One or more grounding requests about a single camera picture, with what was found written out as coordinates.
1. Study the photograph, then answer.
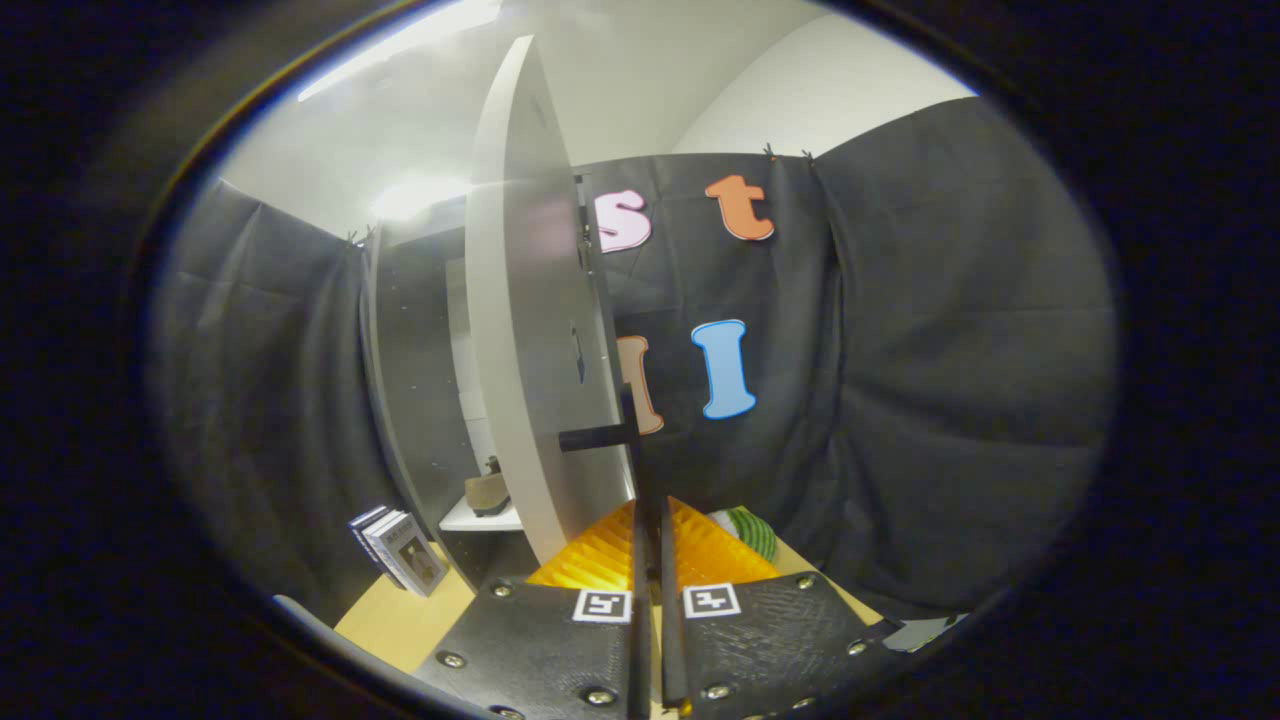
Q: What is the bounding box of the white shoe cabinet door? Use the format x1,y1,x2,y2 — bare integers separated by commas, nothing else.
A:
465,35,641,566

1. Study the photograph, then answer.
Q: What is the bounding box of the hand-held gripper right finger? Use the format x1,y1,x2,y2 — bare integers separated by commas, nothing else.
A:
655,495,901,719

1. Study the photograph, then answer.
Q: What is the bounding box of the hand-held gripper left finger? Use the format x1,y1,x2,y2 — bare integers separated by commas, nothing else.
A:
410,498,653,720

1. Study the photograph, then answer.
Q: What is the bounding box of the grey shoe cabinet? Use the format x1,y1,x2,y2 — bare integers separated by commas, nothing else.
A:
360,225,531,591

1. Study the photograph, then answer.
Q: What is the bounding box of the green striped item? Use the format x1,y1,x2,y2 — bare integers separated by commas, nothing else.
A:
708,506,779,563

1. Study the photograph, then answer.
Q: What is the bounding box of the grey cover book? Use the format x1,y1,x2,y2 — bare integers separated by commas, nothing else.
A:
365,510,451,599

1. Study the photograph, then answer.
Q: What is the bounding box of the brown fluffy shoe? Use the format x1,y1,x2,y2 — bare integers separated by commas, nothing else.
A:
463,455,513,518

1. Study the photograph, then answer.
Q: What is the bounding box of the black door handle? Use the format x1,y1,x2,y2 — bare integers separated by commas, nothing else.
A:
558,383,649,521

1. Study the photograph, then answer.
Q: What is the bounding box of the black backdrop cloth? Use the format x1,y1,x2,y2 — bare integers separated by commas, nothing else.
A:
150,95,1121,626

